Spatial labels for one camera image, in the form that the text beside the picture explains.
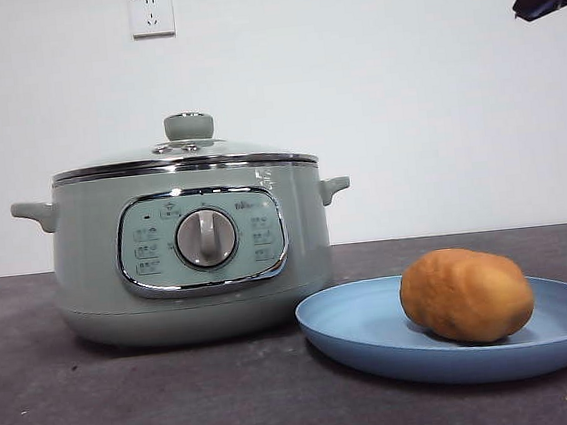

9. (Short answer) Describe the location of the brown potato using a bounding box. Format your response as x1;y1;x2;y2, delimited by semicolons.
396;240;539;352

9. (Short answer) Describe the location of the glass lid with green knob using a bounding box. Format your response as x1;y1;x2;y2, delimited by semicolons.
46;99;319;188

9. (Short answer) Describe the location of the blue round plate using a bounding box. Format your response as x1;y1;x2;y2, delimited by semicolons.
292;259;567;401

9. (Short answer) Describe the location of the pale green electric steamer pot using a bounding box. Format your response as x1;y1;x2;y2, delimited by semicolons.
8;151;365;360

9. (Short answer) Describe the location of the white wall socket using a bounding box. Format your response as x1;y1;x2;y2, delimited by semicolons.
127;0;177;41

